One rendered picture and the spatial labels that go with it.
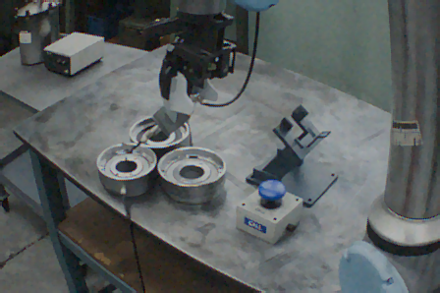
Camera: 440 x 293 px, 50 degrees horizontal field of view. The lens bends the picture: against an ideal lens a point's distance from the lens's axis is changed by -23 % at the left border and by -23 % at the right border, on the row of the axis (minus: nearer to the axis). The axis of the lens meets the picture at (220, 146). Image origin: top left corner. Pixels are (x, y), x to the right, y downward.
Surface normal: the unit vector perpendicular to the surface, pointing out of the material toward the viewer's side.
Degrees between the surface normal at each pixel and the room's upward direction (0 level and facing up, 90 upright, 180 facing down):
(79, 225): 0
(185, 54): 90
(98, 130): 0
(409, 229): 41
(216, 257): 0
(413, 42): 88
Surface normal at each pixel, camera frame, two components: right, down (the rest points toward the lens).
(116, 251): 0.00, -0.84
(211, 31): -0.65, 0.41
